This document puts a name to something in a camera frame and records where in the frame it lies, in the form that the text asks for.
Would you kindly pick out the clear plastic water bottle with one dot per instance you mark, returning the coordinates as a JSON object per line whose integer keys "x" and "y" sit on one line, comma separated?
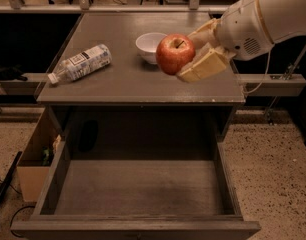
{"x": 81, "y": 65}

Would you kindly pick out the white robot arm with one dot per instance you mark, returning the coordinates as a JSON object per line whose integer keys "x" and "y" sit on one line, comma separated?
{"x": 284, "y": 19}

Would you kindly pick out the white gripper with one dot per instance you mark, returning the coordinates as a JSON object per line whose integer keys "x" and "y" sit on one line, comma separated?
{"x": 242, "y": 28}

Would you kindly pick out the brown cardboard box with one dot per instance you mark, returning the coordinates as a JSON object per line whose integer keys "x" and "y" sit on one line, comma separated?
{"x": 36, "y": 159}

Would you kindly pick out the open grey wooden drawer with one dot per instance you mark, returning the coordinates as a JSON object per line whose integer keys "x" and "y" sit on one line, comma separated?
{"x": 137, "y": 200}

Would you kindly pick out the red apple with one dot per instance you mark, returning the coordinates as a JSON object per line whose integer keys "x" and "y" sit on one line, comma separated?
{"x": 173, "y": 52}

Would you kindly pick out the white ceramic bowl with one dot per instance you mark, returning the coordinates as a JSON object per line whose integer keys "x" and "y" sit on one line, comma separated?
{"x": 147, "y": 44}

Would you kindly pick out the metal railing frame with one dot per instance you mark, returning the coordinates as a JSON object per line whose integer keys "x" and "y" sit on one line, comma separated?
{"x": 194, "y": 6}

